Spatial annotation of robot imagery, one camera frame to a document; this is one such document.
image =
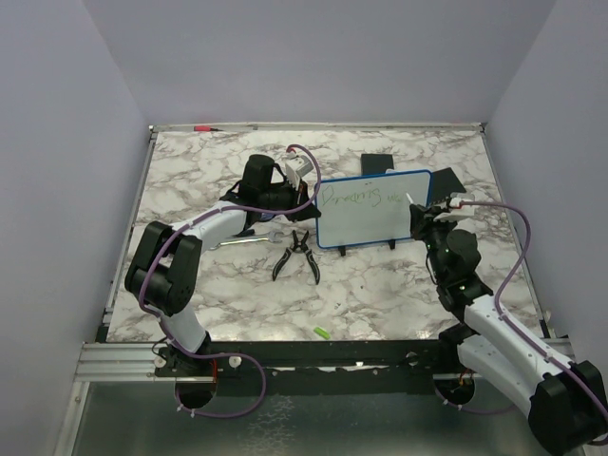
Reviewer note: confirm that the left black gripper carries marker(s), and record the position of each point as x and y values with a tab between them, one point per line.
303	214

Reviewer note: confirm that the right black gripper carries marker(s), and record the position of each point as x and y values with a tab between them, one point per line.
423	219

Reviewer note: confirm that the blue framed whiteboard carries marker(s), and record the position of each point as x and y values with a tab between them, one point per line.
368	209

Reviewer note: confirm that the green marker cap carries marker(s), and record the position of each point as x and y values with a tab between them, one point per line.
322	333

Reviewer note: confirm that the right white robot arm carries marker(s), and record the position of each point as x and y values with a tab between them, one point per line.
564	401

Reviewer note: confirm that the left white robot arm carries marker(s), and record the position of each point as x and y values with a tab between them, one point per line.
163	272

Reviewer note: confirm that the silver open end wrench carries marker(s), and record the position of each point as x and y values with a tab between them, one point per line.
272	237

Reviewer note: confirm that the black flat box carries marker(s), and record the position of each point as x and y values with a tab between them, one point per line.
376	164

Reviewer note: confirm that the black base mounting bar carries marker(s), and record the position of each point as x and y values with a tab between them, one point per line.
314	368

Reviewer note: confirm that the black handled pliers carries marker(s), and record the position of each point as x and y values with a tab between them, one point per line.
299	246

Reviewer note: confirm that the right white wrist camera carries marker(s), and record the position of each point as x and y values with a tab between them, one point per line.
456	208

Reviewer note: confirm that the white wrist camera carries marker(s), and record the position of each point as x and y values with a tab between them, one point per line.
296	167
456	208

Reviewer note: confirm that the black network switch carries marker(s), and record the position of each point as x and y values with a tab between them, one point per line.
444	183

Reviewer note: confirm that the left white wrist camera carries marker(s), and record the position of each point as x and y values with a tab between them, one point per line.
296	167

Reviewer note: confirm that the red marker on rail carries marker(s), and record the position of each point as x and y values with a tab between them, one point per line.
205	128

